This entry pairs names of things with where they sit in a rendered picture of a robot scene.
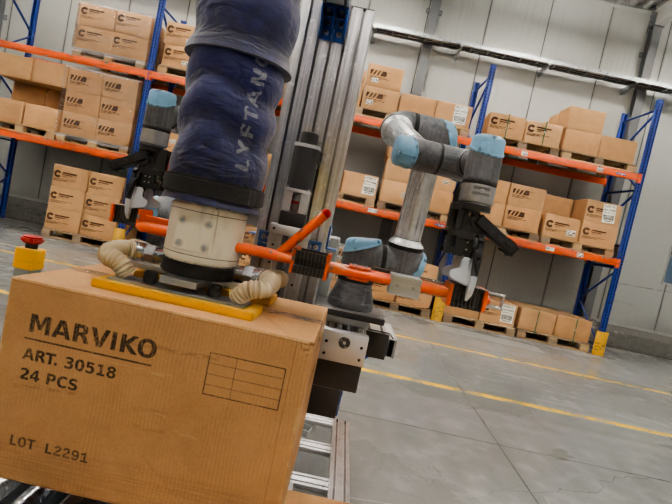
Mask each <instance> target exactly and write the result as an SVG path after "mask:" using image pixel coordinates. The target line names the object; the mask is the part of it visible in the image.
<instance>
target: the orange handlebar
mask: <svg viewBox="0 0 672 504"><path fill-rule="evenodd" d="M168 222H169V219H164V218H160V217H155V216H150V215H145V217H144V222H138V223H137V225H136V228H137V230H139V231H141V232H145V233H149V234H154V235H158V236H163V237H166V233H167V227H168ZM275 250H276V249H271V248H267V247H262V246H257V245H253V244H248V243H244V242H243V244H242V243H237V244H236V246H235V251H236V252H237V253H242V254H246V255H251V256H256V257H260V258H265V259H270V260H274V261H279V262H283V263H288V264H290V262H291V257H292V253H290V252H288V253H283V252H279V251H275ZM328 272H330V273H334V274H339V275H344V276H347V277H346V278H347V279H351V280H356V281H361V282H365V283H369V281H371V282H376V283H381V284H385V285H389V284H390V282H391V276H390V274H388V273H383V272H378V271H374V270H371V268H370V267H367V266H360V265H356V264H351V263H350V264H349V265H346V264H341V263H336V262H332V261H331V263H330V264H329V268H328ZM420 288H421V291H420V292H422V293H427V294H431V295H436V296H441V297H445V298H446V297H447V294H448V288H446V287H445V286H443V285H439V284H434V283H429V282H425V281H423V282H422V286H421V287H420Z"/></svg>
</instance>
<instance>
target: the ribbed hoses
mask: <svg viewBox="0 0 672 504"><path fill-rule="evenodd" d="M135 241H138V243H139V242H143V243H147V242H145V241H142V240H138V239H130V240H122V239H121V240H113V241H109V242H106V243H104V244H103V245H102V246H101V247H99V248H98V252H97V258H98V260H99V261H100V262H101V263H102V264H103V265H106V266H107V267H109V268H110V269H113V271H115V274H117V277H120V278H125V277H126V276H128V275H130V274H132V273H133V272H135V271H137V270H135V267H133V264H132V263H131V262H130V261H131V260H130V259H132V258H133V257H134V256H135V257H134V258H135V259H136V258H137V255H138V253H137V255H136V248H137V244H136V242H135ZM147 244H148V245H150V244H149V243H147ZM128 257H130V259H128ZM260 272H262V270H261V271H260ZM258 275H260V274H259V273H258ZM287 283H288V275H287V274H286V273H285V272H284V271H281V270H272V269H271V270H269V269H267V270H265V271H263V272H262V273H261V275H260V277H259V280H258V281H257V278H256V280H255V281H252V280H250V281H248V282H247V281H244V282H243V283H242V284H238V286H237V287H235V288H234V289H233V290H231V291H230V292H229V297H230V299H231V301H232V302H233V303H238V304H245V303H247V302H248V301H250V300H251V299H255V300H256V299H257V298H259V299H262V298H265V299H267V298H268V297H271V296H272V295H274V294H275V293H276V292H277V291H278V290H279V288H283V287H284V286H286V285H287Z"/></svg>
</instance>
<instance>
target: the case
mask: <svg viewBox="0 0 672 504"><path fill-rule="evenodd" d="M110 274H115V271H113V269H110V268H109V267H107V266H106V265H103V264H95V265H88V266H81V267H74V268H67V269H60V270H53V271H46V272H39V273H32V274H25V275H19V276H13V277H12V278H11V284H10V290H9V296H8V302H7V308H6V313H5V319H4V325H3V331H2V337H1V343H0V478H4V479H8V480H12V481H17V482H21V483H25V484H29V485H34V486H38V487H42V488H46V489H51V490H55V491H59V492H64V493H68V494H72V495H76V496H81V497H85V498H89V499H93V500H98V501H102V502H106V503H110V504H284V501H285V497H286V494H287V490H288V486H289V483H290V479H291V475H292V472H293V468H294V464H295V461H296V457H297V454H298V450H299V445H300V441H301V436H302V431H303V426H304V422H305V417H306V412H307V407H308V403H309V398H310V393H311V388H312V384H313V379H314V374H315V369H316V365H317V360H318V355H319V350H320V345H321V341H322V336H323V331H324V326H325V322H326V317H327V312H328V308H326V307H322V306H317V305H312V304H308V303H303V302H298V301H294V300H289V299H285V298H280V297H277V300H276V301H275V302H274V303H273V304H272V305H270V306H265V305H261V306H262V307H263V309H262V313H261V314H260V315H259V316H258V317H256V318H255V319H254V320H253V321H246V320H242V319H237V318H233V317H228V316H224V315H219V314H215V313H210V312H206V311H201V310H196V309H192V308H187V307H183V306H178V305H174V304H169V303H165V302H160V301H155V300H151V299H146V298H142V297H137V296H133V295H128V294H124V293H119V292H115V291H110V290H106V289H101V288H97V287H92V286H91V280H92V278H94V277H99V276H105V275H110Z"/></svg>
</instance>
